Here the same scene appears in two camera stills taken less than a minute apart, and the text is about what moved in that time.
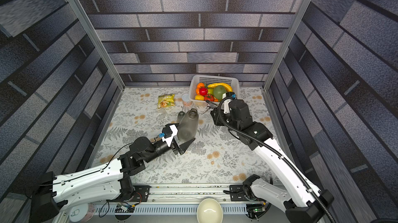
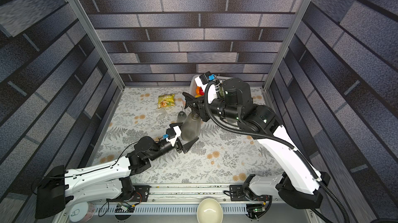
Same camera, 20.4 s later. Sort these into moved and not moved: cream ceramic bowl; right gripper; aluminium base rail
Moved: right gripper
Not moved: aluminium base rail; cream ceramic bowl
